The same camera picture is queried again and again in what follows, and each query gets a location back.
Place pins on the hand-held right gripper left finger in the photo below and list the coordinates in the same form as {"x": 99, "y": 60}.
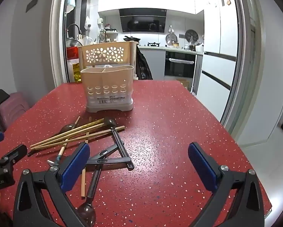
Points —
{"x": 75, "y": 167}

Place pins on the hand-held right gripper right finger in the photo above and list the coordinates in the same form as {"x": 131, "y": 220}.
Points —
{"x": 203, "y": 167}

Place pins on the wooden chopstick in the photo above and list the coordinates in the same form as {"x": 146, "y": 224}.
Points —
{"x": 94, "y": 123}
{"x": 72, "y": 134}
{"x": 62, "y": 149}
{"x": 83, "y": 184}
{"x": 108, "y": 131}

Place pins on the beige plastic utensil holder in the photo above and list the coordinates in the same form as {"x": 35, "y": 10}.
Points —
{"x": 108, "y": 80}

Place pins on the pink plastic stool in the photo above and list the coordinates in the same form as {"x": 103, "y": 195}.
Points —
{"x": 13, "y": 108}

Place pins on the cardboard box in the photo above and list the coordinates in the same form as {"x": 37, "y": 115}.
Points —
{"x": 184, "y": 83}

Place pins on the yellow oil bottle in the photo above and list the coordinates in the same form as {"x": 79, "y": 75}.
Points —
{"x": 77, "y": 73}

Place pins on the built-in black oven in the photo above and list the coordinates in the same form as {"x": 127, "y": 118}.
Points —
{"x": 179, "y": 67}

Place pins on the red plastic basket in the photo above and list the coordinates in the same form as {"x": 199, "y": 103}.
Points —
{"x": 72, "y": 52}

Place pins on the white refrigerator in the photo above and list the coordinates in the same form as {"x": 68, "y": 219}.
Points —
{"x": 215, "y": 52}

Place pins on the black jacket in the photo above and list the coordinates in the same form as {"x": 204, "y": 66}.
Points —
{"x": 142, "y": 66}

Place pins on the steel bowl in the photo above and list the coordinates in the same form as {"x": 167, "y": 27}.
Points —
{"x": 72, "y": 43}

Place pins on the kitchen counter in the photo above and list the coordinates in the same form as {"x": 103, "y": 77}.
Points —
{"x": 170, "y": 48}

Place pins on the beige flower-cutout storage rack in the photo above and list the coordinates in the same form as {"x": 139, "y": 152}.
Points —
{"x": 131, "y": 52}

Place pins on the grey round strainer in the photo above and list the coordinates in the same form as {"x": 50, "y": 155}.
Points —
{"x": 171, "y": 39}

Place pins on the dark round steamer rack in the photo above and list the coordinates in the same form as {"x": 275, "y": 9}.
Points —
{"x": 191, "y": 36}

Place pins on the gas stove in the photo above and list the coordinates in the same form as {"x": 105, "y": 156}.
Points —
{"x": 153, "y": 44}

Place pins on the kitchen faucet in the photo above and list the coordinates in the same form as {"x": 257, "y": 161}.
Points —
{"x": 72, "y": 25}

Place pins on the white spice rack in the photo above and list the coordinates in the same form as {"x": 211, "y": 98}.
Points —
{"x": 108, "y": 34}

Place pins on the black wok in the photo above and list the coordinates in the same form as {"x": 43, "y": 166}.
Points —
{"x": 132, "y": 39}

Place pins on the hanging clear plastic bag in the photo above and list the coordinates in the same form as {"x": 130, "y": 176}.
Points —
{"x": 87, "y": 23}

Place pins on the black range hood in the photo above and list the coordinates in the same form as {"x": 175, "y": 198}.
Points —
{"x": 142, "y": 21}

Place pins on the fridge magnet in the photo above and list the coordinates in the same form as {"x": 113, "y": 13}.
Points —
{"x": 228, "y": 2}

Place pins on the white sliding door frame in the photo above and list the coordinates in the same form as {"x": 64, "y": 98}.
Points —
{"x": 58, "y": 33}

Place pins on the wall socket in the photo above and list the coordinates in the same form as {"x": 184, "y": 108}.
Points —
{"x": 100, "y": 20}

